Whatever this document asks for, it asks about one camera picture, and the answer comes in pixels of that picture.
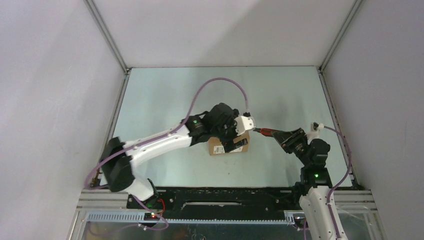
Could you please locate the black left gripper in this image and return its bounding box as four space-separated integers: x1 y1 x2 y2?
211 109 247 152

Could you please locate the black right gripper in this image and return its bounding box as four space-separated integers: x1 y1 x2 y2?
270 127 311 167

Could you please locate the red black utility knife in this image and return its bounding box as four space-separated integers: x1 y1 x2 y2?
253 128 276 137

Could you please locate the brown cardboard express box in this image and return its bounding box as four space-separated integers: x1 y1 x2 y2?
208 132 250 156

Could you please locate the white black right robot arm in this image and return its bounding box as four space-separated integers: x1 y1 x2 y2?
271 128 348 240

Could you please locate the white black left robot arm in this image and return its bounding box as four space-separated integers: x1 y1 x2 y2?
99 103 256 208

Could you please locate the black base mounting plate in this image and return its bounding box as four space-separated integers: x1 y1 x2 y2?
147 187 301 222

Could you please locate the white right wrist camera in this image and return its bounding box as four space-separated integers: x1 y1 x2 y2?
306 122 325 141

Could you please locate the grey cable duct rail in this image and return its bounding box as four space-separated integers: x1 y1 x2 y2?
85 211 296 225

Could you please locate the aluminium frame post right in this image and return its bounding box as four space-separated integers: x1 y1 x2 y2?
318 0 365 73

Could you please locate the aluminium frame post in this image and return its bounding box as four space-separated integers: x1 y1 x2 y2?
318 0 365 73
83 0 130 75

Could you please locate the aluminium frame post left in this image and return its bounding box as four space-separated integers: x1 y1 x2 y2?
83 0 130 75

